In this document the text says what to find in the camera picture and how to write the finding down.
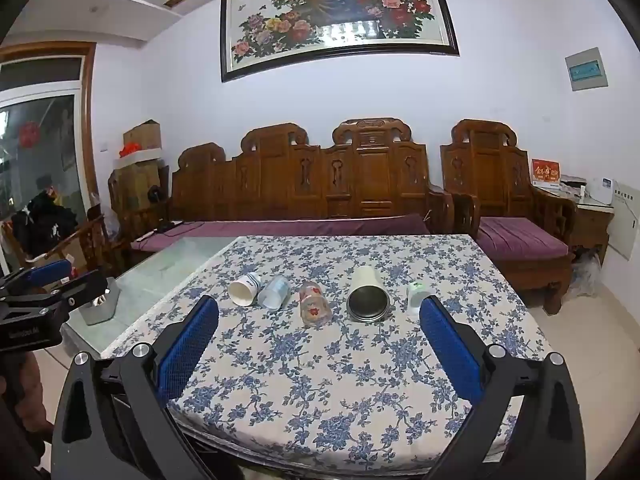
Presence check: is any purple armchair cushion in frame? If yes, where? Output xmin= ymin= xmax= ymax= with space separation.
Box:
xmin=477 ymin=216 xmax=571 ymax=261

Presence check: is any wooden side table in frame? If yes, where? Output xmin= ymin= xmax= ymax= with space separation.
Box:
xmin=532 ymin=185 xmax=616 ymax=266

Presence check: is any red desk calendar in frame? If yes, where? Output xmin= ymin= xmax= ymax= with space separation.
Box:
xmin=531 ymin=158 xmax=560 ymax=188

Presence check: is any purple sofa cushion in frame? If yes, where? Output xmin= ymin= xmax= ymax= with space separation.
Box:
xmin=131 ymin=214 xmax=431 ymax=253

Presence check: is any white paper cup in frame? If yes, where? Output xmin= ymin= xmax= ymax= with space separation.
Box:
xmin=228 ymin=272 xmax=262 ymax=307

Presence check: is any dark clothing pile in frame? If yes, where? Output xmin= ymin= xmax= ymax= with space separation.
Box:
xmin=12 ymin=190 xmax=78 ymax=256

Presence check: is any wooden door frame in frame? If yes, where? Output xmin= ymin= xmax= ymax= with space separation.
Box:
xmin=0 ymin=41 xmax=99 ymax=271

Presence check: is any small white cup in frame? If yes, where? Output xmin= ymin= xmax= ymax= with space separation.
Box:
xmin=406 ymin=281 xmax=436 ymax=317

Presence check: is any blue floral tablecloth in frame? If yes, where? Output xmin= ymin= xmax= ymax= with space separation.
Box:
xmin=102 ymin=234 xmax=551 ymax=463

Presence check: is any person's left forearm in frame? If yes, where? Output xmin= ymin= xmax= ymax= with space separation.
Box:
xmin=0 ymin=351 xmax=55 ymax=461

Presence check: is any wooden side chair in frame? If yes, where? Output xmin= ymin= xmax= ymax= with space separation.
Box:
xmin=10 ymin=215 xmax=126 ymax=281

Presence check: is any clear plastic bag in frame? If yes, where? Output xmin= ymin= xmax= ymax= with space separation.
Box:
xmin=570 ymin=251 xmax=601 ymax=296

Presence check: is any black cable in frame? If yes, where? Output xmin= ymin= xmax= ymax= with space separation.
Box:
xmin=147 ymin=185 xmax=186 ymax=235

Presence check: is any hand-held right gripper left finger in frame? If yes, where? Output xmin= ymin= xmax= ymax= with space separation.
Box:
xmin=51 ymin=295 xmax=221 ymax=480

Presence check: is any white electronic device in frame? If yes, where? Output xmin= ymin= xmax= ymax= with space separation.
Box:
xmin=585 ymin=178 xmax=615 ymax=206

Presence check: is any grey wall electrical panel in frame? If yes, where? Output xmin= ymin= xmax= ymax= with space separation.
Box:
xmin=565 ymin=47 xmax=608 ymax=92

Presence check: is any large brown cardboard box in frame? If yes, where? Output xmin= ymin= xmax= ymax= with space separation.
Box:
xmin=109 ymin=162 xmax=171 ymax=211

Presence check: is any white cup with black lid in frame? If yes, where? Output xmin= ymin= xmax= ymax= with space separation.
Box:
xmin=347 ymin=265 xmax=391 ymax=323

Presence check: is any carved wooden armchair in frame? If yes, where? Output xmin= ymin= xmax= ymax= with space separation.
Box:
xmin=440 ymin=119 xmax=576 ymax=316

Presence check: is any white radiator cover panel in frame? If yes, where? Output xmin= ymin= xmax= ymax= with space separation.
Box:
xmin=606 ymin=192 xmax=640 ymax=261

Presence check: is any glass cup with red print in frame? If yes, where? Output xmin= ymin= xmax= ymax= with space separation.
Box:
xmin=299 ymin=281 xmax=333 ymax=327

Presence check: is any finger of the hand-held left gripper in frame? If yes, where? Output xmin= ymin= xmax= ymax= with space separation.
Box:
xmin=47 ymin=270 xmax=109 ymax=314
xmin=0 ymin=259 xmax=74 ymax=297

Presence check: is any carved wooden sofa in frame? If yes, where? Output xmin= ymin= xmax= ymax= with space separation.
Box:
xmin=170 ymin=118 xmax=456 ymax=236

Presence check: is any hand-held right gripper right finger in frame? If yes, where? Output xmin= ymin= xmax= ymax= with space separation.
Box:
xmin=419 ymin=295 xmax=587 ymax=480

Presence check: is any framed peacock flower painting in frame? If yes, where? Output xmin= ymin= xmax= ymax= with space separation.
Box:
xmin=220 ymin=0 xmax=460 ymax=83

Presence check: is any small brown cardboard box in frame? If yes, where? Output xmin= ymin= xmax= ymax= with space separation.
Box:
xmin=123 ymin=120 xmax=162 ymax=151

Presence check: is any grey metal ashtray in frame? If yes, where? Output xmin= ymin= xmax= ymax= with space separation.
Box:
xmin=80 ymin=277 xmax=122 ymax=326

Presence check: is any clear plastic cup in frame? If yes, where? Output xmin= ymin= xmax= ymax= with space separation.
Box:
xmin=257 ymin=275 xmax=291 ymax=310

